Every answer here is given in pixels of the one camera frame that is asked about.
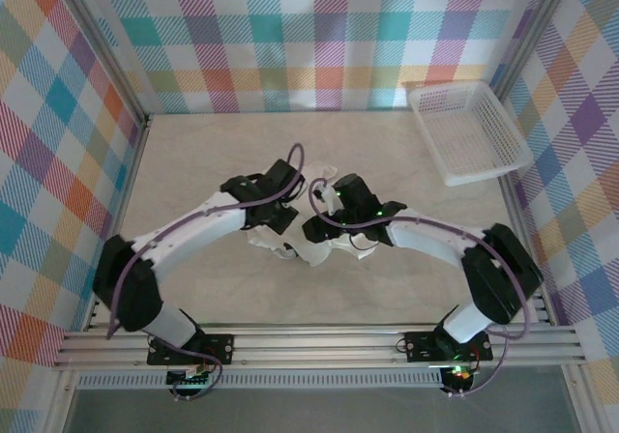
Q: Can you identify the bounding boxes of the white t-shirt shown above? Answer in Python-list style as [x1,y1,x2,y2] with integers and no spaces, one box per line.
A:
[246,160,383,268]

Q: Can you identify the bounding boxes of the white plastic mesh basket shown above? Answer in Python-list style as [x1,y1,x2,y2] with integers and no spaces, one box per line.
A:
[408,80,533,188]

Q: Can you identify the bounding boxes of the left controller board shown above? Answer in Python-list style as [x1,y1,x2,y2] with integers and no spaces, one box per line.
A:
[166,365,214,389]

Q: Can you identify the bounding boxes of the controller board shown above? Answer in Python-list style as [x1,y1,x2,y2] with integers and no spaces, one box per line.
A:
[442,362,478,391]
[166,365,214,389]

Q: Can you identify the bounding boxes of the right controller board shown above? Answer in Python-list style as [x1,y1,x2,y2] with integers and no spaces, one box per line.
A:
[442,362,478,391]

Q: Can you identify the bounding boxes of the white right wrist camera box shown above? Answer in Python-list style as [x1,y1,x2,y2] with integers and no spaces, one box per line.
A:
[312,185,336,215]

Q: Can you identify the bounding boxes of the aluminium mounting rail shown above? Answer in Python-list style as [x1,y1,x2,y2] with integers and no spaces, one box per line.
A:
[52,324,589,369]

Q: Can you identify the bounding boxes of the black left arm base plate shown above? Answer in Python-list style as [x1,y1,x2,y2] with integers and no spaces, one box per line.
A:
[147,333,236,366]

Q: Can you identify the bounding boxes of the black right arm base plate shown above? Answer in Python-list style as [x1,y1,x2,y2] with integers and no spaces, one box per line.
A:
[404,329,493,362]

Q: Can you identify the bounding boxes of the grey slotted cable duct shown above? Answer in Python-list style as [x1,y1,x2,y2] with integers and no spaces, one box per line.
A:
[76,373,446,390]

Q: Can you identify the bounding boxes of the aluminium frame post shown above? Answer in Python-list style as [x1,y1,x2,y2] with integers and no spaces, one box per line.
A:
[487,0,576,101]
[50,0,154,132]

